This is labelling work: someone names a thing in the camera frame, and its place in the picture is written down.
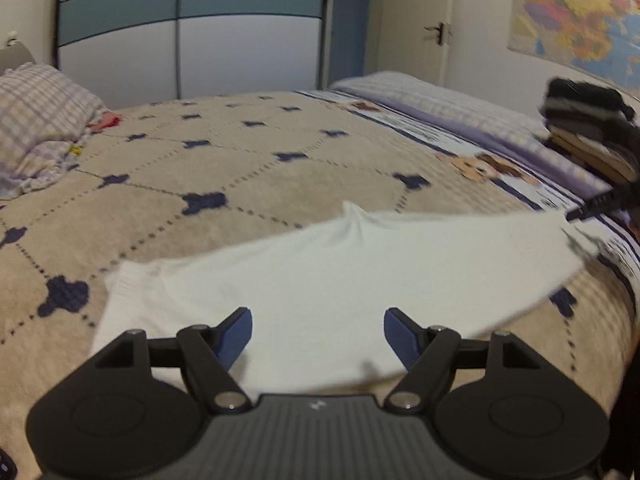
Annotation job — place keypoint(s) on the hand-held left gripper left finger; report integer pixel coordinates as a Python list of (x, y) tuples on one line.
[(235, 337)]

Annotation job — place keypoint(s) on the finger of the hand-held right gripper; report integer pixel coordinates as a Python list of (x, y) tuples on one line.
[(600, 204)]

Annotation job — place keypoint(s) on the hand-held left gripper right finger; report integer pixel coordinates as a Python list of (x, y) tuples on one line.
[(402, 335)]

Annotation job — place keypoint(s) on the white long-sleeve shirt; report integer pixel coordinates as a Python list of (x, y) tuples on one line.
[(350, 270)]

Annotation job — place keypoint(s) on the stack of folded clothes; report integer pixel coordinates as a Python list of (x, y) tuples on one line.
[(585, 120)]

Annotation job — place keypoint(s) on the beige patterned blanket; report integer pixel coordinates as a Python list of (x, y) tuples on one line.
[(275, 180)]

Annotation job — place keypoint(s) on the purple plaid quilt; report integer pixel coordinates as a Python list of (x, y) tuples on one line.
[(450, 105)]

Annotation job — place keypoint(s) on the pink cloth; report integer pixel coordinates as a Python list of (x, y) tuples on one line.
[(106, 121)]

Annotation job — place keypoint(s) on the cream room door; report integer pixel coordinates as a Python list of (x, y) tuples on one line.
[(405, 0)]

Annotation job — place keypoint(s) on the white and teal wardrobe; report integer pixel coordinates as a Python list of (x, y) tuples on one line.
[(225, 45)]

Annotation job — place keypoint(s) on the purple plaid pillow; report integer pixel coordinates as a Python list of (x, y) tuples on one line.
[(40, 115)]

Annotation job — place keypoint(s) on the grey upholstered headboard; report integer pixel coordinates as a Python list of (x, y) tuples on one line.
[(17, 57)]

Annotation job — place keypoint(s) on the small white object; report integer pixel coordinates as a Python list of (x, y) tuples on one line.
[(11, 40)]

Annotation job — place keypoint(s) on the colourful wall map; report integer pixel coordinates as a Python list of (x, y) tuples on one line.
[(575, 15)]

